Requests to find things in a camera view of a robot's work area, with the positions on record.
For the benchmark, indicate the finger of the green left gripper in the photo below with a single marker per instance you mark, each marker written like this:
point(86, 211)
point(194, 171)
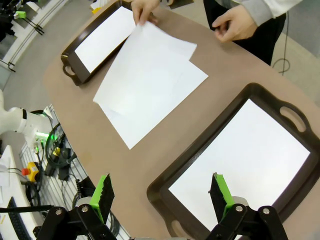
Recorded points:
point(20, 14)

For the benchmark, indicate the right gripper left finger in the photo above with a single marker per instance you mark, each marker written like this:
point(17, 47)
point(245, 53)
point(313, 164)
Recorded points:
point(103, 197)

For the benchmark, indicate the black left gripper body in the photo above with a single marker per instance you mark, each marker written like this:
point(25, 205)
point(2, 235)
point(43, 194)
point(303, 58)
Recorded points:
point(6, 17)

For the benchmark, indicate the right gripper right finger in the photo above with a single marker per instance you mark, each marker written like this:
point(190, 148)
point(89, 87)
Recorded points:
point(220, 197)

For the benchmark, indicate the white A4 paper sheet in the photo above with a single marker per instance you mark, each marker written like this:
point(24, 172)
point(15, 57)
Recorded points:
point(145, 62)
point(250, 155)
point(105, 37)

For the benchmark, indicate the white A4 paper stack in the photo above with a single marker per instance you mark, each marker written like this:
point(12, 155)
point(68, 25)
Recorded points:
point(155, 112)

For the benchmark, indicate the person's left forearm white sleeve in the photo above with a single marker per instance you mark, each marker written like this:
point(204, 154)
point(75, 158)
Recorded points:
point(270, 10)

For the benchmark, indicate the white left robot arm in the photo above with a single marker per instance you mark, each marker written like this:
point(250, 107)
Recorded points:
point(27, 125)

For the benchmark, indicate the person's right hand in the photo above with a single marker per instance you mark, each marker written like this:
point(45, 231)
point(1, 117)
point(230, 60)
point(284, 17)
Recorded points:
point(143, 10)

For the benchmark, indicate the person's left hand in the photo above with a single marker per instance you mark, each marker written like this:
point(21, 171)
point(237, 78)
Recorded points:
point(237, 25)

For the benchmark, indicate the black floor stand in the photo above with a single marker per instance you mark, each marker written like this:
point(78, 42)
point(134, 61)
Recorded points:
point(33, 25)

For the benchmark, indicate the black power adapter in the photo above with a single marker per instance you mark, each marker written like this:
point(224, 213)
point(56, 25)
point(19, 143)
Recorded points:
point(64, 173)

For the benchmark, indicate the dark brown serving tray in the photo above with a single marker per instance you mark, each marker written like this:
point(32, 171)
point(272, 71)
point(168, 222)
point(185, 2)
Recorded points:
point(202, 141)
point(80, 72)

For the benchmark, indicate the yellow white folded object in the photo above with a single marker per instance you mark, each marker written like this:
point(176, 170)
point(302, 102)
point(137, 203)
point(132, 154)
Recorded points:
point(96, 10)

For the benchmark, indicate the yellow emergency stop button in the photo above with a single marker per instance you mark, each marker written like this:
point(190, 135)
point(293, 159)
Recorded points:
point(32, 170)

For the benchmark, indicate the black computer keyboard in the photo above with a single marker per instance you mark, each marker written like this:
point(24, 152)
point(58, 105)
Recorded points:
point(17, 220)

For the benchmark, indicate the white desk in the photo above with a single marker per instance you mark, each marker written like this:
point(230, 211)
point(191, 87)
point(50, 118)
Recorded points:
point(10, 175)

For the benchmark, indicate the person in white hoodie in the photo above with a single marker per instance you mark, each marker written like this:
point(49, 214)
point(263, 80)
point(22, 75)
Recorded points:
point(265, 45)

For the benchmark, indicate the slotted aluminium base plate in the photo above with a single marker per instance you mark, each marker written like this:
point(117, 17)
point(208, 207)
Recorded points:
point(65, 195)

